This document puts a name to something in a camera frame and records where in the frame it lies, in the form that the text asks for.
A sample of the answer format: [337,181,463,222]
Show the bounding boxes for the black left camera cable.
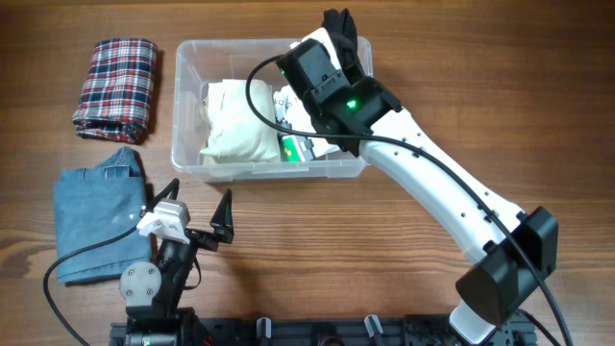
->
[42,223,140,346]

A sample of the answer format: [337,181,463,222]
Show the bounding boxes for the red plaid folded shirt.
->
[72,38,158,144]

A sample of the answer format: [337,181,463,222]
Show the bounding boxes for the cream cloth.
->
[200,79,281,165]

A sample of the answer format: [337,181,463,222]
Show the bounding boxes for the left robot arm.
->
[110,179,234,346]

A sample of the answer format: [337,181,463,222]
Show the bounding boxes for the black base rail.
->
[109,313,537,346]

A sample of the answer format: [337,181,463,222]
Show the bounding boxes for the black garment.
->
[322,9,365,85]

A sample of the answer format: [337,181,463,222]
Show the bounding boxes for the clear plastic storage container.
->
[171,38,366,183]

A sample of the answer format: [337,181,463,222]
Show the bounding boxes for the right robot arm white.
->
[276,38,558,345]

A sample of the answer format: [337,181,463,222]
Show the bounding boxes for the folded blue jeans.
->
[54,147,152,284]

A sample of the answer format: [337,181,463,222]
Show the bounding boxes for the white printed t-shirt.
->
[273,86,339,162]

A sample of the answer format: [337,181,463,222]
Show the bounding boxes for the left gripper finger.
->
[209,189,234,230]
[151,178,180,209]

